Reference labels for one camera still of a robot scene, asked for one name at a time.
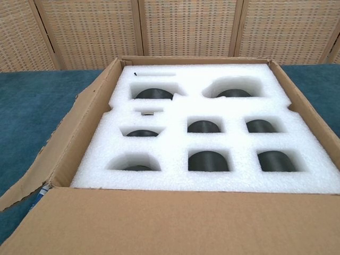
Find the red cardboard box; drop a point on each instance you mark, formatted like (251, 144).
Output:
(159, 223)

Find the white foam insert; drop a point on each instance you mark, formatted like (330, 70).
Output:
(175, 140)

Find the black cylinder part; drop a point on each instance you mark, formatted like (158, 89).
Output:
(276, 162)
(154, 94)
(142, 133)
(208, 161)
(204, 127)
(233, 93)

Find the woven wooden folding screen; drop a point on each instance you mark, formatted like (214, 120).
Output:
(186, 26)

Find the blue felt table cover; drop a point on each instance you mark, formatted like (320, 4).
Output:
(32, 106)

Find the blue white toothpaste tube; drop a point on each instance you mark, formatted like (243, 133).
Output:
(43, 191)

